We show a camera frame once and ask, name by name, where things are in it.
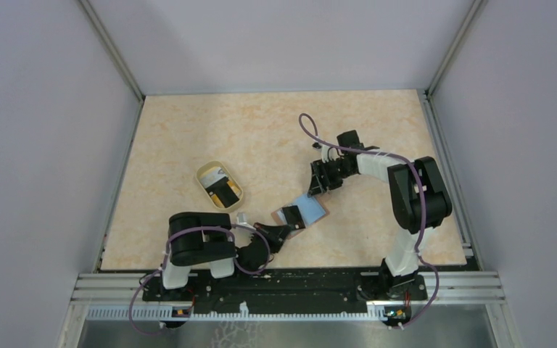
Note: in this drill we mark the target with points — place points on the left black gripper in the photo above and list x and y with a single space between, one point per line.
275 234

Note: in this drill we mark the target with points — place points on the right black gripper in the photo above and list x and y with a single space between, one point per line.
319 185

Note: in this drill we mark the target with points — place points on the brown leather card holder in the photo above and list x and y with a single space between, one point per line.
311 210

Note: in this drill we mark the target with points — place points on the black credit card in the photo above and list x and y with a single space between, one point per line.
292 217
223 195

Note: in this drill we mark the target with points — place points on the beige oval card tray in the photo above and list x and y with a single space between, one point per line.
231 181

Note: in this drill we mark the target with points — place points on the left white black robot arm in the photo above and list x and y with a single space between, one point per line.
196 238

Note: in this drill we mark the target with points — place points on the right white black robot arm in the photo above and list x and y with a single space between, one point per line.
419 197

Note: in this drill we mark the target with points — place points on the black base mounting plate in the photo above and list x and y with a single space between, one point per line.
287 291

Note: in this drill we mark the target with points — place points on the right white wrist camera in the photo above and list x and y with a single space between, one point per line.
328 153

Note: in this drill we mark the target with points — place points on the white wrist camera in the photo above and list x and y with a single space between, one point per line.
241 220
328 153

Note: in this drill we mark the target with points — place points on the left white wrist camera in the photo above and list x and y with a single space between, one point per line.
241 220

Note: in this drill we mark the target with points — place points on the right aluminium corner post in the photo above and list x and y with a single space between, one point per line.
474 11

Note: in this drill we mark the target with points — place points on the aluminium corner post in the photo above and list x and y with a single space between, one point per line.
110 47
474 11

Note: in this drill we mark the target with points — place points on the aluminium frame rail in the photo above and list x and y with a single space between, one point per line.
455 288

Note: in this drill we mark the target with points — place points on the white slotted cable duct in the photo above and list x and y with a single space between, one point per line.
164 313

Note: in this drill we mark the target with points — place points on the left aluminium corner post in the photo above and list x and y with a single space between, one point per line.
110 47

